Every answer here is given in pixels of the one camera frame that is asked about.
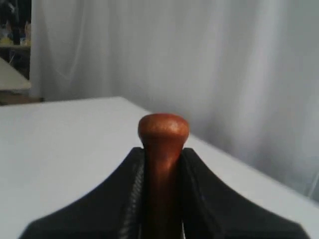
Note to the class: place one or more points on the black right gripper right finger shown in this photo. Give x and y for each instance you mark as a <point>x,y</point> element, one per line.
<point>212,210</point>

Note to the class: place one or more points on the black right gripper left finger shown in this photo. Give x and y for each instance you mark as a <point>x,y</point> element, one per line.
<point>110,211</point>

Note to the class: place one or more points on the brown wooden pestle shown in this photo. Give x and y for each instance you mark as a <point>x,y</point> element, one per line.
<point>163,137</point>

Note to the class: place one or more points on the white backdrop curtain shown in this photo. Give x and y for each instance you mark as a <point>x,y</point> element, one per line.
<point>244,73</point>

